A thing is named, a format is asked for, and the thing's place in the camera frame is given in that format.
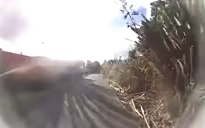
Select distant trees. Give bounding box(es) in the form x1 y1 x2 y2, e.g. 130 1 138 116
84 59 103 75

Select grey concrete path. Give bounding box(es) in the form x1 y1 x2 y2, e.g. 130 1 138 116
9 73 143 128

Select dry leaf litter strip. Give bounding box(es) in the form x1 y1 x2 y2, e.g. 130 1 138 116
104 78 176 128

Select tall flax bushes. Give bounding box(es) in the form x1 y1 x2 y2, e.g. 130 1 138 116
101 0 205 118

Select red building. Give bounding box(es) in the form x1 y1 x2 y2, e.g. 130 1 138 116
0 42 54 76

